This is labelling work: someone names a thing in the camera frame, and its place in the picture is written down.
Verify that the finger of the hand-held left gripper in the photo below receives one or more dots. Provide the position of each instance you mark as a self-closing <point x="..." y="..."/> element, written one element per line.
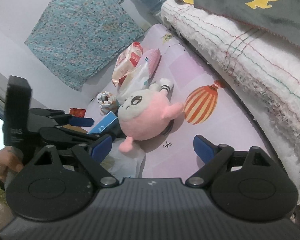
<point x="65" y="135"/>
<point x="82" y="122"/>

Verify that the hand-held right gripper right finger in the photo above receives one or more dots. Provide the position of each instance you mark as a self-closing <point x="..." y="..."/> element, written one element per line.
<point x="204" y="148"/>

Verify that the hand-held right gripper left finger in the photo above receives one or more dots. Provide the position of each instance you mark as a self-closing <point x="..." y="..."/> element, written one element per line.
<point x="101" y="148"/>

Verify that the light blue box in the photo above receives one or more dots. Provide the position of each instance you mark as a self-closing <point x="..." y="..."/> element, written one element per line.
<point x="105" y="123"/>

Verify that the pink plush toy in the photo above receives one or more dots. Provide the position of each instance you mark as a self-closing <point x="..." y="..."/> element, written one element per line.
<point x="140" y="122"/>

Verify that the clear plastic packet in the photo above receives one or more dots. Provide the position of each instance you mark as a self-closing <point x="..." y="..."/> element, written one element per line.
<point x="135" y="85"/>

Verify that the person's left hand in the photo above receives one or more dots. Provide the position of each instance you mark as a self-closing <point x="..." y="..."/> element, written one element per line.
<point x="5" y="160"/>

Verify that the small red carton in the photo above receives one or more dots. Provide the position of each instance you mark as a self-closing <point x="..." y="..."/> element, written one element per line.
<point x="77" y="112"/>

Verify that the pink printed bed sheet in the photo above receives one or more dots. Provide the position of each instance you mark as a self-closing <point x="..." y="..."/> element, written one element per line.
<point x="180" y="140"/>

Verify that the white plastic bag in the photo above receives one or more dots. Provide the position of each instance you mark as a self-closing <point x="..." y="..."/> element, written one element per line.
<point x="125" y="162"/>

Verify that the pink wet wipes packet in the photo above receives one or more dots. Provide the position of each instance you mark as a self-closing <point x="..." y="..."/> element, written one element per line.
<point x="126" y="65"/>

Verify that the white fringed towel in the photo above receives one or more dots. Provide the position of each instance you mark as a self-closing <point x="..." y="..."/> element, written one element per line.
<point x="239" y="55"/>

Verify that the floral wall cloth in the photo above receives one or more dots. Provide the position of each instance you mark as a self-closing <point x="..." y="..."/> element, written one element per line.
<point x="77" y="30"/>

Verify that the wall socket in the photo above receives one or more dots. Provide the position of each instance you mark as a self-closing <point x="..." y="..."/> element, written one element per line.
<point x="146" y="26"/>

